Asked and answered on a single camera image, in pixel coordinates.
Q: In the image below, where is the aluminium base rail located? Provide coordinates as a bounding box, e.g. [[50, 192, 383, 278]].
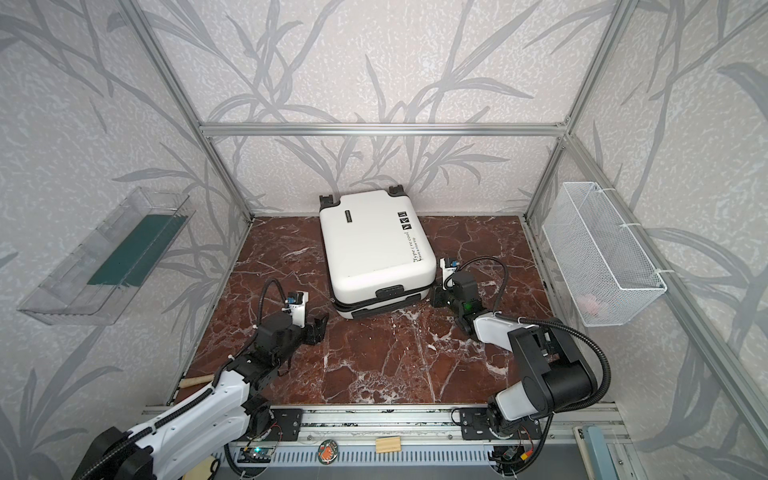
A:
[[128, 403, 631, 448]]

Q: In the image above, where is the clear plastic wall tray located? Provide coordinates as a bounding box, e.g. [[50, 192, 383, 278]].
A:
[[18, 187, 196, 326]]

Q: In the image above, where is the white wire mesh basket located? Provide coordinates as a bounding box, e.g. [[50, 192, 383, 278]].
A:
[[543, 182, 667, 327]]

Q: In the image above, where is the green circuit board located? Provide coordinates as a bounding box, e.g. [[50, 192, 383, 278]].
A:
[[237, 446, 276, 465]]

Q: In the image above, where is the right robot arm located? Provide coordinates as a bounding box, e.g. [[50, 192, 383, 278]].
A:
[[431, 256, 612, 439]]

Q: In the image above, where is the black and white suitcase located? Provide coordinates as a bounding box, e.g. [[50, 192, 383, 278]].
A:
[[319, 185, 437, 320]]

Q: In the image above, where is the black and yellow glove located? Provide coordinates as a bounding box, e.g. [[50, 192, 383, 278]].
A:
[[182, 456, 220, 480]]

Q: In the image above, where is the round red green badge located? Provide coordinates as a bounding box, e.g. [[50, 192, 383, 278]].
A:
[[317, 439, 339, 465]]

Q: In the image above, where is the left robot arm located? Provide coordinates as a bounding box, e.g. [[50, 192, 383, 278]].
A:
[[74, 291, 329, 479]]

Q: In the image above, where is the pink item in basket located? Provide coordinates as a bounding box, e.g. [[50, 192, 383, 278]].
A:
[[577, 294, 608, 318]]

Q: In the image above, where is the small wooden block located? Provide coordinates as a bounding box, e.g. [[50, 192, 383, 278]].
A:
[[375, 436, 402, 454]]

